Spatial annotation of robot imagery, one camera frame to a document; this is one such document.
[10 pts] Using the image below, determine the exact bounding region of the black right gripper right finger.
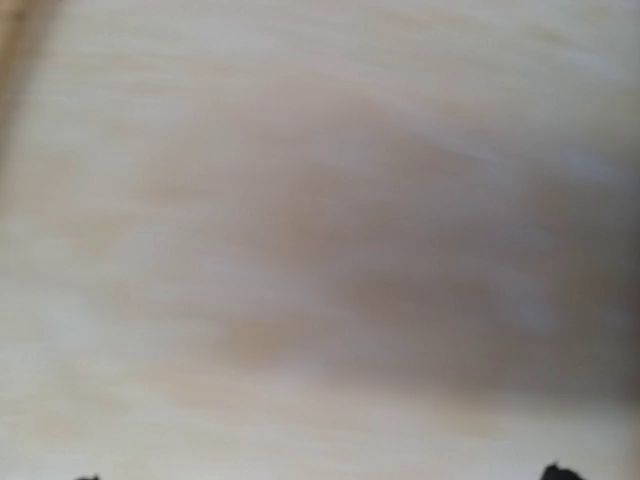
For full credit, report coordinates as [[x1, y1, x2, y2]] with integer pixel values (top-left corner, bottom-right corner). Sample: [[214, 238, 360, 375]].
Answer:
[[541, 463, 584, 480]]

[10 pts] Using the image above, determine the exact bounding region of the light wooden picture frame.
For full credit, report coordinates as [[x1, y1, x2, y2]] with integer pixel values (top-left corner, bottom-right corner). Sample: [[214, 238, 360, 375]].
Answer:
[[1, 0, 61, 157]]

